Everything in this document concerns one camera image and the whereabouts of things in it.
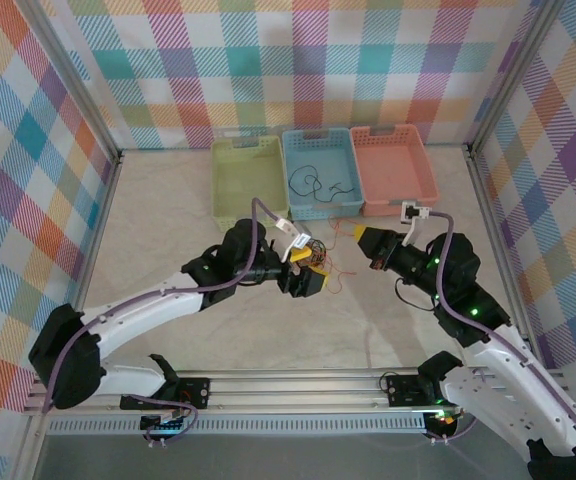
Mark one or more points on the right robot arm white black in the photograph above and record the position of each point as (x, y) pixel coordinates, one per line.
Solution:
(508, 400)

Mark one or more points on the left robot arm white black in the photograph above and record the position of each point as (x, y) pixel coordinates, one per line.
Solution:
(143, 310)

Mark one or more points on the pink plastic basket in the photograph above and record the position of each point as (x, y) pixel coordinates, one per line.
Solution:
(398, 170)

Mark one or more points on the blue plastic basket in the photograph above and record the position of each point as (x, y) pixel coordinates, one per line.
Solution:
(328, 155)

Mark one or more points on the green plastic basket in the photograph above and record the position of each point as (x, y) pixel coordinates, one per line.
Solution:
(268, 160)

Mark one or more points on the circuit board with orange part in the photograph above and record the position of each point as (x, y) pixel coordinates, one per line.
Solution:
(443, 420)

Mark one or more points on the circuit board with green lights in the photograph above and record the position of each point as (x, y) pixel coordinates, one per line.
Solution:
(168, 424)

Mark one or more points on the aluminium side floor rail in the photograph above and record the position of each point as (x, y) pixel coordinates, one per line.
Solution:
(90, 250)
(490, 210)

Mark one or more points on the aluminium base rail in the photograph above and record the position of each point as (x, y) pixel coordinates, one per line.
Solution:
(293, 395)

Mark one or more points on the aluminium frame post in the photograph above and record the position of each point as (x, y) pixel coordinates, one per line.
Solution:
(74, 75)
(513, 75)

